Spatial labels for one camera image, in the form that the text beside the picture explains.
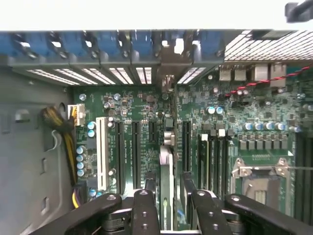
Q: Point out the black blurred box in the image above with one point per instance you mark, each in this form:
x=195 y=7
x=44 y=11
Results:
x=300 y=11

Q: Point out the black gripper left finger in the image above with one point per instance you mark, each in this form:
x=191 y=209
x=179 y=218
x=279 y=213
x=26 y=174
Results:
x=144 y=215

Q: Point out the thin metal locking lever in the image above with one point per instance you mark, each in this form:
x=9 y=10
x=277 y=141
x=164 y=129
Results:
x=300 y=168

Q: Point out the short black expansion slot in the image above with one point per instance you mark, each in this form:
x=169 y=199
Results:
x=152 y=133

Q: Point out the perforated metal slot cover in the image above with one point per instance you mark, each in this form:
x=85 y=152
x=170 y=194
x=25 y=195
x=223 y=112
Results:
x=192 y=74
x=144 y=75
x=77 y=76
x=100 y=76
x=52 y=77
x=122 y=76

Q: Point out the green motherboard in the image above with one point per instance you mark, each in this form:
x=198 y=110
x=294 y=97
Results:
x=244 y=110

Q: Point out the long black expansion slot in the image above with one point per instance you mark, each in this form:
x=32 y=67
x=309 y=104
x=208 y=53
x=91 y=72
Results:
x=187 y=147
x=120 y=156
x=136 y=156

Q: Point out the black RAM slot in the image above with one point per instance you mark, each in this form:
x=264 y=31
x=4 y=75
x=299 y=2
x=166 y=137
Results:
x=222 y=166
x=214 y=166
x=230 y=156

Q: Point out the white power connector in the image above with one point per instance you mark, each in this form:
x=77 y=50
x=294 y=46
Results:
x=78 y=115

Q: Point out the CPU socket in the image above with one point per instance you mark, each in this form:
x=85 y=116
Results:
x=259 y=191

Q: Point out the white expansion slot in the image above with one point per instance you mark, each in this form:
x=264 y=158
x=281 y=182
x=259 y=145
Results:
x=102 y=156

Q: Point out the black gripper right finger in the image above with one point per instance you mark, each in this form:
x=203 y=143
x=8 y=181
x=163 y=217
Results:
x=210 y=215

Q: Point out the open PC case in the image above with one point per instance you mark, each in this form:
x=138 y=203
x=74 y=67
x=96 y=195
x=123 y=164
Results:
x=24 y=147

